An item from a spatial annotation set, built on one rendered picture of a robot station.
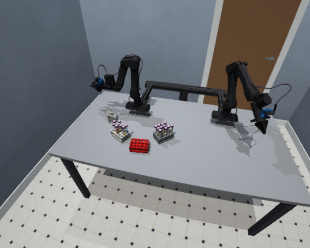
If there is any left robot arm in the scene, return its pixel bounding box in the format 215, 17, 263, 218
213, 62, 272, 120

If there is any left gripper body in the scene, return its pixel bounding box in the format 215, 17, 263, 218
250, 108, 274, 124

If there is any red rack with round wells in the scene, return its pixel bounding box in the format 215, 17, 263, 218
129, 138, 149, 153

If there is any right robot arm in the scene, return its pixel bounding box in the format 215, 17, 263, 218
104, 56, 150, 110

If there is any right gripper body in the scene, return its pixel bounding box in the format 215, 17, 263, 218
95, 78, 106, 92

